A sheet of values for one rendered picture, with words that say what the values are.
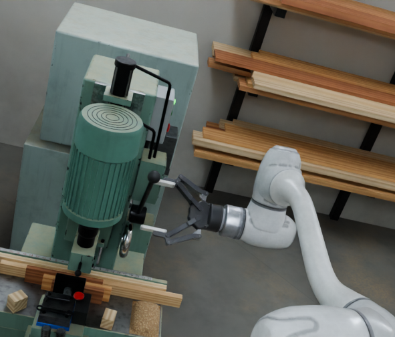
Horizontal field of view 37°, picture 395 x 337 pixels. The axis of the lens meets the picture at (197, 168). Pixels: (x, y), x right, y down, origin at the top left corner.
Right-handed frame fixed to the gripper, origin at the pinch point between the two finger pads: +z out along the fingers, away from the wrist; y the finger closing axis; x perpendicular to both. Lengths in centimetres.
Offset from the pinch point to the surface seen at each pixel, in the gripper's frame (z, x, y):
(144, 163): 2.5, -18.4, 18.3
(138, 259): -5, -66, -2
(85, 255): 14.0, -21.8, -12.8
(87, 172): 18.1, 3.0, 4.1
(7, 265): 37, -34, -18
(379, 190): -162, -184, 100
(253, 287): -86, -188, 21
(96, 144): 17.1, 10.7, 9.3
